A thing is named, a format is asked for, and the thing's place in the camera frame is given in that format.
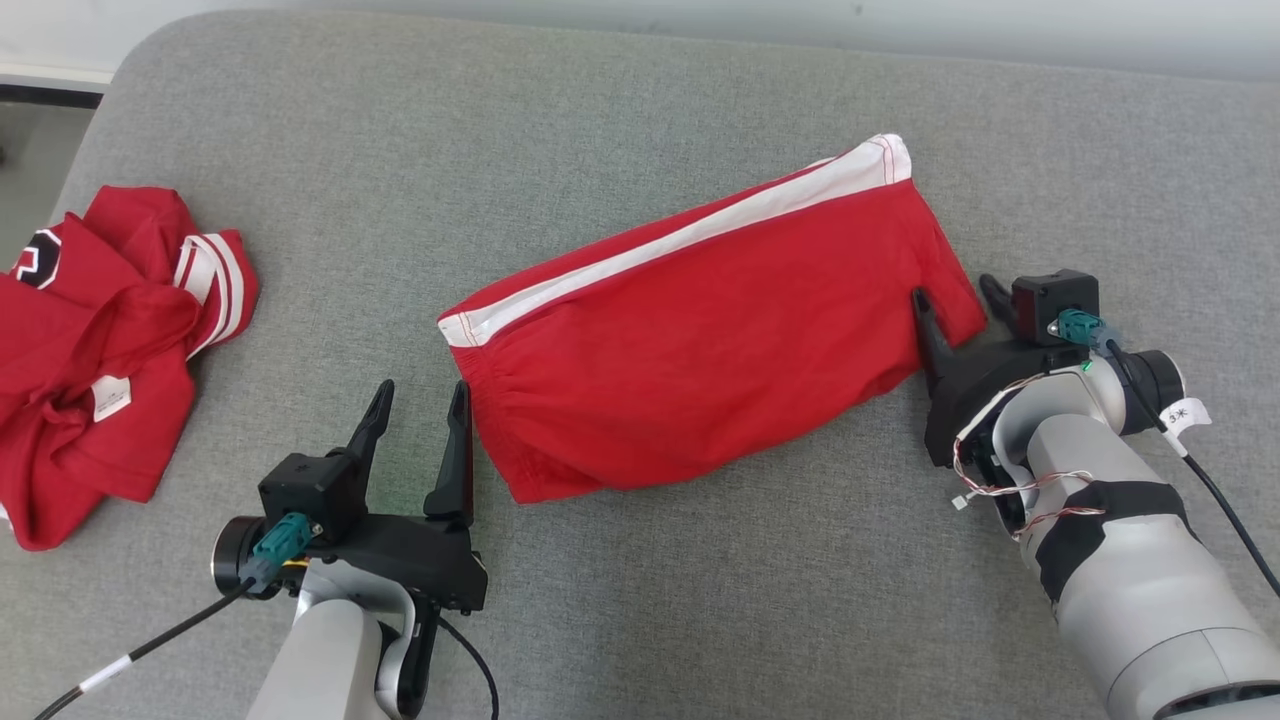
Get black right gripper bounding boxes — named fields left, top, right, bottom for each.
left=911, top=274, right=1092, bottom=468

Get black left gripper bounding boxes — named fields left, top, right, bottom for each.
left=305, top=379, right=490, bottom=614

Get red shorts white stripe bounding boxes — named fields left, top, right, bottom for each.
left=437, top=133, right=989, bottom=505

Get red jersey white sleeves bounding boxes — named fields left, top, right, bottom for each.
left=0, top=185, right=261, bottom=552

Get teal camera cable plug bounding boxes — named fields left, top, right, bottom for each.
left=251, top=511, right=314, bottom=564
left=1058, top=308, right=1107, bottom=348

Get thin red white wires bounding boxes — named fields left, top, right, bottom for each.
left=950, top=375, right=1107, bottom=542

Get thin black cable loop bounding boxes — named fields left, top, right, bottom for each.
left=435, top=615, right=501, bottom=720

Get black cable white tag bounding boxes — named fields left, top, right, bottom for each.
left=1100, top=338, right=1280, bottom=601

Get black cable white band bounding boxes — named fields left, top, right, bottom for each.
left=34, top=578, right=263, bottom=720

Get white wall baseboard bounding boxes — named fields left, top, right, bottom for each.
left=0, top=64, right=116, bottom=95

